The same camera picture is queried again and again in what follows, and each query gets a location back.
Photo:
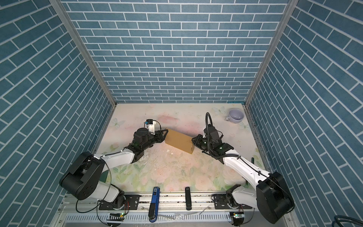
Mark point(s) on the right circuit board below rail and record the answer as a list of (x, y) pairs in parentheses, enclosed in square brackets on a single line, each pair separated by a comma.
[(237, 218)]

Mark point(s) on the brown cardboard paper box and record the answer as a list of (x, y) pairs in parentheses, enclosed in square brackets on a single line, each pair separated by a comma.
[(180, 141)]

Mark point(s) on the circuit board below rail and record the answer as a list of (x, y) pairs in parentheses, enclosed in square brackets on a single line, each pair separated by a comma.
[(237, 218), (115, 219)]

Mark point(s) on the blue black handheld tool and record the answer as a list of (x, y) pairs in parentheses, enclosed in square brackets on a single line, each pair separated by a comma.
[(153, 208)]

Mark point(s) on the green rectangular board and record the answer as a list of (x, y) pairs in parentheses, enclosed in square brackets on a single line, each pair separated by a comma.
[(106, 177)]

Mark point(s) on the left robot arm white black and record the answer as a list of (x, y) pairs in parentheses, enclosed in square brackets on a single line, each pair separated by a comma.
[(82, 179)]

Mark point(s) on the aluminium front rail frame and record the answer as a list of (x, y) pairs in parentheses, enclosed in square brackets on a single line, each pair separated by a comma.
[(171, 209)]

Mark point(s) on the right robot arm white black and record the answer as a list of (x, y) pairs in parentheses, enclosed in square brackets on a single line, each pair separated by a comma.
[(269, 194)]

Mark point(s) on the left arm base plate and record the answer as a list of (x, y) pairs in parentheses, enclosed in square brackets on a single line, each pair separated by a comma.
[(129, 202)]

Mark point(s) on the black handheld stick device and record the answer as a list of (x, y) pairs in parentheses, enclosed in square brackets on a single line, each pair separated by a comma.
[(188, 199)]

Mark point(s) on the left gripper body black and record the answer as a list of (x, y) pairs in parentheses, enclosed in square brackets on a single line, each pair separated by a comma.
[(157, 138)]

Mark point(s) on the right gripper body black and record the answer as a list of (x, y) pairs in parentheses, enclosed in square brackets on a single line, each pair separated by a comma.
[(202, 143)]

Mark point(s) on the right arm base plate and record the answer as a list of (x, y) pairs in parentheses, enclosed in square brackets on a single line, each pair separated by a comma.
[(218, 201)]

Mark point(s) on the left circuit board below rail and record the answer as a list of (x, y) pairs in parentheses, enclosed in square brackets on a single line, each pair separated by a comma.
[(115, 219)]

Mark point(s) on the lavender ceramic cup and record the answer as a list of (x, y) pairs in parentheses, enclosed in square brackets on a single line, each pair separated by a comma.
[(235, 116)]

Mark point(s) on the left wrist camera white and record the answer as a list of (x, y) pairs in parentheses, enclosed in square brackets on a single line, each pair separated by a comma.
[(150, 124)]

